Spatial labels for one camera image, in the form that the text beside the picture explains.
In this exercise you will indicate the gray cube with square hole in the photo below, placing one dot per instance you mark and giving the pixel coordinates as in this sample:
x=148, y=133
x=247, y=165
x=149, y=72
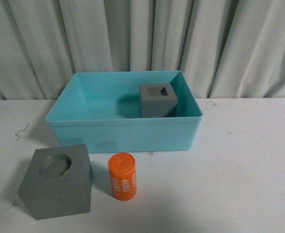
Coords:
x=157, y=100

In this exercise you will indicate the orange cylinder with white text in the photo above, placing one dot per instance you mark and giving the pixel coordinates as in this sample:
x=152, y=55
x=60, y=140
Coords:
x=122, y=171

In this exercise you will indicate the gray cube with round hole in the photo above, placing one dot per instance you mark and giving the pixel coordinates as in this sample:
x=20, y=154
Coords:
x=58, y=182

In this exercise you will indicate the light blue plastic box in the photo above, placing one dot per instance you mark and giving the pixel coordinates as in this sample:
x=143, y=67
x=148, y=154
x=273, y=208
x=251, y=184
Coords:
x=101, y=110

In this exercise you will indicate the white pleated curtain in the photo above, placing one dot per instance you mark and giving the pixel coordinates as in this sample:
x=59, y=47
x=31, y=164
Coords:
x=225, y=48

